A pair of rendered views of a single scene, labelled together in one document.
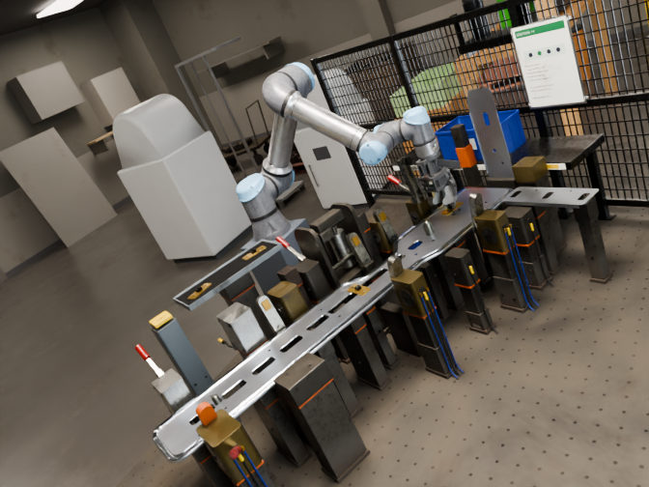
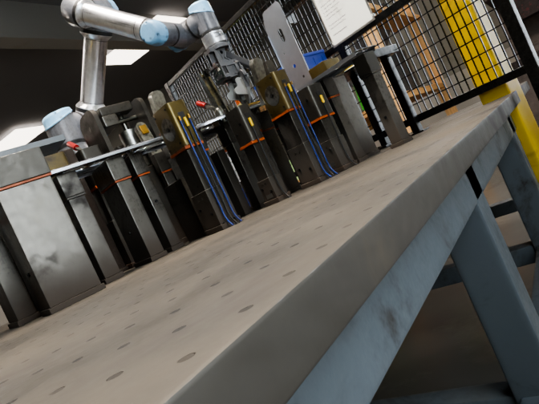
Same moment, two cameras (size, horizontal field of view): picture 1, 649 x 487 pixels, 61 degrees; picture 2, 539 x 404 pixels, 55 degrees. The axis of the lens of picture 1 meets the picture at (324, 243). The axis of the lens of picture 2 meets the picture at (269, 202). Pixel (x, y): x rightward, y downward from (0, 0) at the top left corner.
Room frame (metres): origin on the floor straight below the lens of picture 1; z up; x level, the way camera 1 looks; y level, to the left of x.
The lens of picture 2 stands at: (0.05, -0.08, 0.75)
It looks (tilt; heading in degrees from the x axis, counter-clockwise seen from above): 2 degrees down; 350
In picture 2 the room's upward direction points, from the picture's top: 25 degrees counter-clockwise
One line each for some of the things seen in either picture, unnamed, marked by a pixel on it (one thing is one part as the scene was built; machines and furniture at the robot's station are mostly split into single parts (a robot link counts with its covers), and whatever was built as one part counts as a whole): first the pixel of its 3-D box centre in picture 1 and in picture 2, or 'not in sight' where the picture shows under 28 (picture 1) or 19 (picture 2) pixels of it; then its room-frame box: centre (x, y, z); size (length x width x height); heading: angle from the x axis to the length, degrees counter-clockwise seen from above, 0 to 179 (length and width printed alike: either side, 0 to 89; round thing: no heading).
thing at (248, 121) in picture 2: (474, 293); (260, 154); (1.48, -0.36, 0.84); 0.10 x 0.05 x 0.29; 28
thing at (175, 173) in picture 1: (177, 179); not in sight; (5.71, 1.10, 0.81); 0.82 x 0.70 x 1.62; 48
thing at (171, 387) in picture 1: (194, 425); not in sight; (1.39, 0.57, 0.88); 0.12 x 0.07 x 0.36; 28
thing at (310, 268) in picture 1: (324, 311); (110, 209); (1.68, 0.10, 0.89); 0.12 x 0.07 x 0.38; 28
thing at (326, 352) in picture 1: (327, 371); (83, 230); (1.41, 0.15, 0.84); 0.12 x 0.05 x 0.29; 28
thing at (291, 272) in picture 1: (310, 319); (91, 213); (1.66, 0.15, 0.90); 0.05 x 0.05 x 0.40; 28
